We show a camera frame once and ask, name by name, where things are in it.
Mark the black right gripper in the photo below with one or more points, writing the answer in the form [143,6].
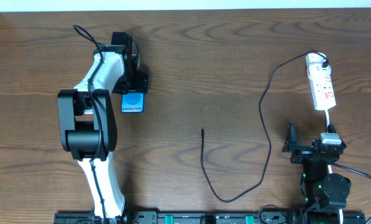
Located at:
[307,149]

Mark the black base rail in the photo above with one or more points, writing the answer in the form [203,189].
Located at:
[151,217]

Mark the white USB wall charger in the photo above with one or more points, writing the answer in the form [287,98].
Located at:
[317,65]

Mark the white power strip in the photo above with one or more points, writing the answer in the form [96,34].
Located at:
[322,93]

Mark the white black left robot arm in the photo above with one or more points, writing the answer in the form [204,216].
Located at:
[88,129]

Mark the blue Galaxy smartphone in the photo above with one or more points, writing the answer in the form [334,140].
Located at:
[132,103]

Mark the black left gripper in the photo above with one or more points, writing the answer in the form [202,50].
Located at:
[135,86]

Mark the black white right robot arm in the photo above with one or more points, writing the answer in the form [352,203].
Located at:
[325,192]

